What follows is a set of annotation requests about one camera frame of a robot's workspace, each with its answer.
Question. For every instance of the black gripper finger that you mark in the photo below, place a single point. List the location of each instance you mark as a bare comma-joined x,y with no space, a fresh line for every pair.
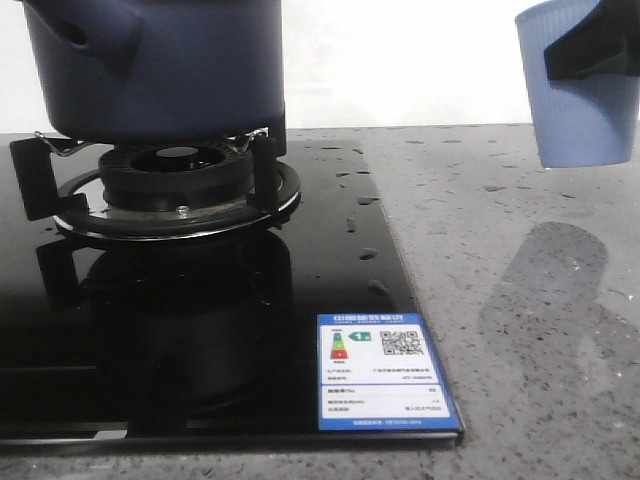
605,41

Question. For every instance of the light blue ribbed cup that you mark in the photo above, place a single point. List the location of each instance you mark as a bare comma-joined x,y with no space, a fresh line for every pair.
577,123

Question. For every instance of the dark blue cooking pot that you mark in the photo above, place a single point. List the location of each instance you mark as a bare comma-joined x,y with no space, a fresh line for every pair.
158,71

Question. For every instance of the black pot support grate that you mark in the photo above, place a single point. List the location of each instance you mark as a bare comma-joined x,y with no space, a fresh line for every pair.
79,208

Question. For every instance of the blue energy label sticker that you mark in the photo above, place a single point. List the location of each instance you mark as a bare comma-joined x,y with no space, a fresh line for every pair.
380,372

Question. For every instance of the black gas burner head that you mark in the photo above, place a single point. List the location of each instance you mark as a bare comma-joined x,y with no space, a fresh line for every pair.
160,178

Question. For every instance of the black glass gas stove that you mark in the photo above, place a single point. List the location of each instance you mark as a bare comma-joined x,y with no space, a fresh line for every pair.
205,343

